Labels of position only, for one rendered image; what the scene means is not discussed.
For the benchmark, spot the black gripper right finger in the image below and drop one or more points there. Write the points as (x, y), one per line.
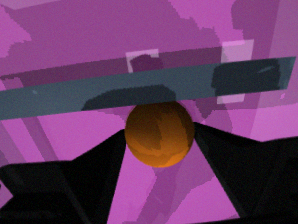
(246, 169)

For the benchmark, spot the clear l-shaped low wall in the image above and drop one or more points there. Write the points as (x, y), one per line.
(9, 154)

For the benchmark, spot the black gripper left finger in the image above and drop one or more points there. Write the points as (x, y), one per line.
(89, 180)

